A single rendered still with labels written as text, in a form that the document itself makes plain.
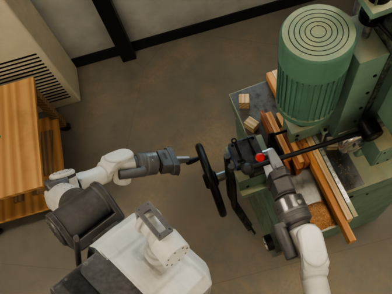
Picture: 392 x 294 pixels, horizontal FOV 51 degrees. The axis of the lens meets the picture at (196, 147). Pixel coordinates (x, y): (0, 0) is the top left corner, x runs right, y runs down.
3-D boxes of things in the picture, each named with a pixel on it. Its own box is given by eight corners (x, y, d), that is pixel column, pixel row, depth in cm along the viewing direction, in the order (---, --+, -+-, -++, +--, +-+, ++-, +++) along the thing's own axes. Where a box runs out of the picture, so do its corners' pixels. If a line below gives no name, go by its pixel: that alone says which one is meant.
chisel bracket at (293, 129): (282, 128, 143) (282, 116, 136) (319, 115, 143) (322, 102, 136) (290, 146, 140) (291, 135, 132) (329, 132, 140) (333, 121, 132)
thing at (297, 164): (277, 135, 148) (277, 128, 143) (281, 133, 148) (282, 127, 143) (296, 175, 141) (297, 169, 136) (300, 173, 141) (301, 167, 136)
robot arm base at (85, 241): (74, 263, 103) (76, 257, 93) (44, 223, 105) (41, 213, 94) (122, 225, 110) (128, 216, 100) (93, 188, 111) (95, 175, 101)
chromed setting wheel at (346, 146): (333, 151, 136) (339, 135, 125) (368, 139, 136) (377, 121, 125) (337, 159, 135) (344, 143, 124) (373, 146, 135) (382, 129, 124)
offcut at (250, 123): (259, 126, 150) (259, 122, 147) (253, 133, 150) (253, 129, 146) (249, 120, 152) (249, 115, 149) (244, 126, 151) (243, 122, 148)
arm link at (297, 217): (311, 203, 111) (330, 242, 107) (301, 215, 121) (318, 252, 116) (273, 214, 110) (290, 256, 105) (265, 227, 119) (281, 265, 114)
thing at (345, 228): (266, 79, 158) (266, 73, 155) (270, 77, 158) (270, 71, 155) (347, 244, 129) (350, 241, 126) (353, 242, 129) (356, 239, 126)
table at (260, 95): (206, 109, 163) (204, 101, 158) (279, 83, 164) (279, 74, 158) (265, 257, 137) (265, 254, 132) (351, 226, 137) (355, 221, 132)
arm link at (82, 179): (98, 190, 144) (49, 212, 129) (91, 162, 142) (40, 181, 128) (117, 191, 137) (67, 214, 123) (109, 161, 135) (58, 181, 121)
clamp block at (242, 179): (226, 156, 151) (223, 146, 143) (260, 143, 151) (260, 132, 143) (240, 192, 144) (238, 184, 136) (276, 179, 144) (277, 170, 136)
